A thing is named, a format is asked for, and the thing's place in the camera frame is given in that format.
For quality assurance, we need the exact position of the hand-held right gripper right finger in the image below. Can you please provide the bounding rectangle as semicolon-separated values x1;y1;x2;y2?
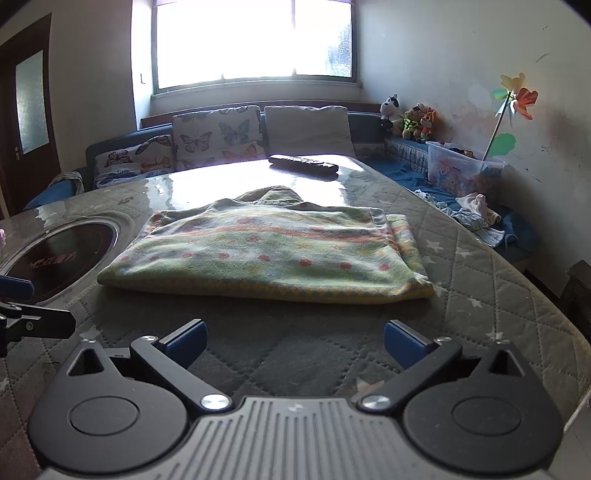
359;318;543;414

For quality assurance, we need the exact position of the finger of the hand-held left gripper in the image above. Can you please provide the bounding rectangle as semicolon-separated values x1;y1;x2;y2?
0;302;75;343
0;275;36;300

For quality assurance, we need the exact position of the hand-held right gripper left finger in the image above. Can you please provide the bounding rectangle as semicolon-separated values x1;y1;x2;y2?
65;318;234;414

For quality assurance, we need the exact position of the green floral child's jacket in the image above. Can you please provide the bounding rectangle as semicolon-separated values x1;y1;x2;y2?
97;185;435;305

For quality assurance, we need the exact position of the round black induction cooker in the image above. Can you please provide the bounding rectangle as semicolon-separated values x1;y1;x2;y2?
0;217;134;308

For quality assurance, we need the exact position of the grey crumpled cloth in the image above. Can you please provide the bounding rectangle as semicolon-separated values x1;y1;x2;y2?
51;171;86;195

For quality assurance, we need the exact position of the pale blue striped cloth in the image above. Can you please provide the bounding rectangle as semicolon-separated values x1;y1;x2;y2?
450;208;519;247

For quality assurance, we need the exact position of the dark wooden glass door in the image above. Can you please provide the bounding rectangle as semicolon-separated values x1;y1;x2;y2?
0;13;62;217

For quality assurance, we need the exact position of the low butterfly print cushion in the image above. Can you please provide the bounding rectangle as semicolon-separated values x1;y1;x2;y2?
95;135;176;188

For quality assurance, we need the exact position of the clear plastic storage box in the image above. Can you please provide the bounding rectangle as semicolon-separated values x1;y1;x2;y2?
426;141;506;197

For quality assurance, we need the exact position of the dark wooden stool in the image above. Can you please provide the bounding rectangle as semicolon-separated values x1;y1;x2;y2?
564;260;591;319

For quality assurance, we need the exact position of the black remote control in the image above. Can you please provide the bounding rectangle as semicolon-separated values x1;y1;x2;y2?
269;154;339;181

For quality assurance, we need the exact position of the tall butterfly print cushion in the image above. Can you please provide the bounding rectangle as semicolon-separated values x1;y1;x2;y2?
172;105;263;171

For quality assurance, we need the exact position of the blue sofa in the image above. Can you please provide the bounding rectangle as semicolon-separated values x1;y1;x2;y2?
23;110;539;259

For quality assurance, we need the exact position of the orange plush toy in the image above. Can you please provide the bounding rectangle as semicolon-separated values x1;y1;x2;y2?
418;107;438;143

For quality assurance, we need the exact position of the brown bear plush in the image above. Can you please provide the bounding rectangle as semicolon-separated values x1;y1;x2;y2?
402;104;428;139

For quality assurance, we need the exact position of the plain beige cushion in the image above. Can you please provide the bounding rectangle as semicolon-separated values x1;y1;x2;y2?
264;105;356;160

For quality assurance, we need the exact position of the black white cow plush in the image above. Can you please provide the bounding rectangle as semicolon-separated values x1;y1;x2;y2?
379;95;403;132

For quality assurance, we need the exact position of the colourful pinwheel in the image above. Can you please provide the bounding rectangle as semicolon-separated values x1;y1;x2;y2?
480;73;539;162

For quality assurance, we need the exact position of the bright window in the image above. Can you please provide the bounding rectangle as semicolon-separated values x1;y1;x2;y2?
131;0;365;97

